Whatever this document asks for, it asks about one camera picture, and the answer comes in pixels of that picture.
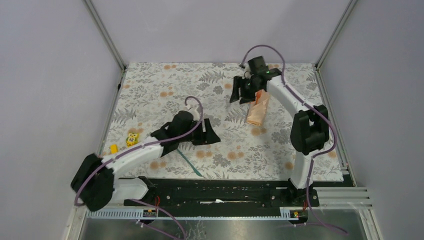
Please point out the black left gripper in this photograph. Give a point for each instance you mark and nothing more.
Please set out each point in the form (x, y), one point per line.
(207, 137)

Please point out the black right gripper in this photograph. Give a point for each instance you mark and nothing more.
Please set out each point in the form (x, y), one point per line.
(239, 82)

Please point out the orange cloth napkin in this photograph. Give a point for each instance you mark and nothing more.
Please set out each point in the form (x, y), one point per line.
(257, 112)

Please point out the teal plastic knife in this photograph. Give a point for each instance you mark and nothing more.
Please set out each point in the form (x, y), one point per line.
(190, 164)

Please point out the orange plastic fork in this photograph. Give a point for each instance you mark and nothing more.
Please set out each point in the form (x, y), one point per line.
(258, 95)

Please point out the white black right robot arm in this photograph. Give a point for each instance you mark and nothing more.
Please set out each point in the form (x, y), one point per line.
(310, 127)

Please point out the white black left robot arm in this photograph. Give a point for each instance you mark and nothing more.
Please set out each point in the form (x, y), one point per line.
(99, 181)

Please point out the floral patterned tablecloth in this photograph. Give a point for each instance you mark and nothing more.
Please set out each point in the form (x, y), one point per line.
(152, 93)

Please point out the yellow toy block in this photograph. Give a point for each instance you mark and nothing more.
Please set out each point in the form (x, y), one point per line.
(132, 139)
(114, 148)

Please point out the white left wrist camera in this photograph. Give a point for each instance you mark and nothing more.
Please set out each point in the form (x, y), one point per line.
(195, 110)

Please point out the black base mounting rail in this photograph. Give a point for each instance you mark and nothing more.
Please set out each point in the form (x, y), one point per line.
(222, 198)

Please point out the right aluminium frame post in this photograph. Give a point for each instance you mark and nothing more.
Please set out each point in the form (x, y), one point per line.
(335, 34)

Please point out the aluminium frame post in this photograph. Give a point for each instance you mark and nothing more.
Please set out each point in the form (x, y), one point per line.
(104, 33)
(335, 34)

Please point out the left aluminium frame post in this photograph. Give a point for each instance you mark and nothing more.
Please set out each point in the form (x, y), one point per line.
(104, 33)

